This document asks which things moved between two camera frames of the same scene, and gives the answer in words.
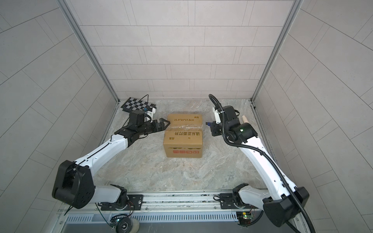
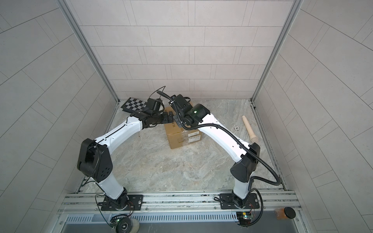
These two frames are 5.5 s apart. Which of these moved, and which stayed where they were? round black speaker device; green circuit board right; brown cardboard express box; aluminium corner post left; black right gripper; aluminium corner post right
Moved: brown cardboard express box; black right gripper
Stayed: aluminium corner post left; aluminium corner post right; round black speaker device; green circuit board right
